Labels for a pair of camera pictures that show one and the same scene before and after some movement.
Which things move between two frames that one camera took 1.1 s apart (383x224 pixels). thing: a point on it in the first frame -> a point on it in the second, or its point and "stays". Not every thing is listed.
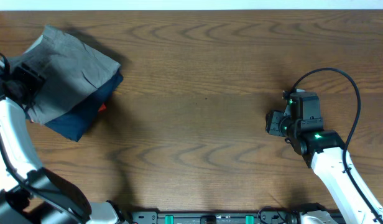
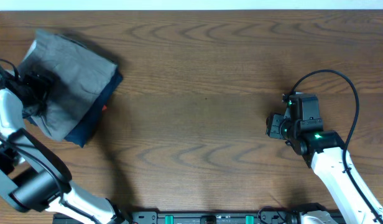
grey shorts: x=69 y=66 stays
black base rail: x=262 y=217 stays
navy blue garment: x=75 y=119 -> x=81 y=134
